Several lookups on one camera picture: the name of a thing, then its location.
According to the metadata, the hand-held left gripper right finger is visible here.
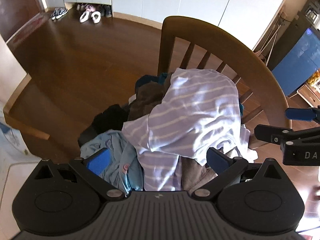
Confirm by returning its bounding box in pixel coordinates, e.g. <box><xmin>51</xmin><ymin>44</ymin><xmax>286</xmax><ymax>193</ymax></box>
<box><xmin>190</xmin><ymin>147</ymin><xmax>282</xmax><ymax>202</ymax></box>

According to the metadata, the teal garment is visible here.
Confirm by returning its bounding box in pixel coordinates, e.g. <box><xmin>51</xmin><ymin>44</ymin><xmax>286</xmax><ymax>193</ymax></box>
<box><xmin>159</xmin><ymin>72</ymin><xmax>175</xmax><ymax>86</ymax></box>

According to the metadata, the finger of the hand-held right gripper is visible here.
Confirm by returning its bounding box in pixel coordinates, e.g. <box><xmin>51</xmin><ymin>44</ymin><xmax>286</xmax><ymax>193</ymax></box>
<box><xmin>286</xmin><ymin>107</ymin><xmax>320</xmax><ymax>123</ymax></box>
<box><xmin>254</xmin><ymin>124</ymin><xmax>320</xmax><ymax>145</ymax></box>

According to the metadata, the lilac white-striped shirt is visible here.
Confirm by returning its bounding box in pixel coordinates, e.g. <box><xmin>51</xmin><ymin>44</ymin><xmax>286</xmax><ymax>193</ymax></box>
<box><xmin>122</xmin><ymin>67</ymin><xmax>250</xmax><ymax>192</ymax></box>

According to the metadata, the grey-brown garment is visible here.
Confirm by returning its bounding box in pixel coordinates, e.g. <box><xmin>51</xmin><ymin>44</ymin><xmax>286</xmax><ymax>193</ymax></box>
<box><xmin>180</xmin><ymin>150</ymin><xmax>240</xmax><ymax>196</ymax></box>

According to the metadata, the dark kitchen appliance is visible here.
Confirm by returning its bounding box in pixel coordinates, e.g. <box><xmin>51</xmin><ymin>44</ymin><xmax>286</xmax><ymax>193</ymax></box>
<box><xmin>297</xmin><ymin>0</ymin><xmax>320</xmax><ymax>30</ymax></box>

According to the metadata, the red and white doormat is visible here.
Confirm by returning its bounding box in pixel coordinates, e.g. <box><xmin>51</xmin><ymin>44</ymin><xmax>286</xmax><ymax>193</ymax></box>
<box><xmin>6</xmin><ymin>14</ymin><xmax>48</xmax><ymax>45</ymax></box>

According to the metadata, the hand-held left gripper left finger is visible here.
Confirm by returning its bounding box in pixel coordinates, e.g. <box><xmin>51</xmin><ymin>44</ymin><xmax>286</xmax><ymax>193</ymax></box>
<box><xmin>34</xmin><ymin>147</ymin><xmax>125</xmax><ymax>201</ymax></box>

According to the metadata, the dark navy garment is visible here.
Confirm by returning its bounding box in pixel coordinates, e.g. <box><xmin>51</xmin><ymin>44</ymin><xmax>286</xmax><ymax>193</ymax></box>
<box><xmin>135</xmin><ymin>74</ymin><xmax>160</xmax><ymax>93</ymax></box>

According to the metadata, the black garment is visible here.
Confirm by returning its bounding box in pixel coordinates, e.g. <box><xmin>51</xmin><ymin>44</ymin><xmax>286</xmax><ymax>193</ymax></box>
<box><xmin>77</xmin><ymin>104</ymin><xmax>130</xmax><ymax>147</ymax></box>

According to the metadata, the blue panel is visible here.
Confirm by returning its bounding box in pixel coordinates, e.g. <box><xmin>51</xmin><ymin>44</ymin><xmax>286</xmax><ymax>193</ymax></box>
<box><xmin>271</xmin><ymin>27</ymin><xmax>320</xmax><ymax>97</ymax></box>

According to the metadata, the light blue garment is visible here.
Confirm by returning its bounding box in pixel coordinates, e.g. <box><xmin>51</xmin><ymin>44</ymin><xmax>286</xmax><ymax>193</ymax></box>
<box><xmin>80</xmin><ymin>131</ymin><xmax>144</xmax><ymax>196</ymax></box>

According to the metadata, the wooden chair with curved back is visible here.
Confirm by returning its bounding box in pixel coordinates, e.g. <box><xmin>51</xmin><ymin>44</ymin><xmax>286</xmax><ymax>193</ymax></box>
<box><xmin>157</xmin><ymin>16</ymin><xmax>293</xmax><ymax>150</ymax></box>

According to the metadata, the dark brown garment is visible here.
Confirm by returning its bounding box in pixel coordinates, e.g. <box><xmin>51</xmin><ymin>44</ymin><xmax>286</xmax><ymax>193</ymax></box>
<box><xmin>127</xmin><ymin>81</ymin><xmax>173</xmax><ymax>122</ymax></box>

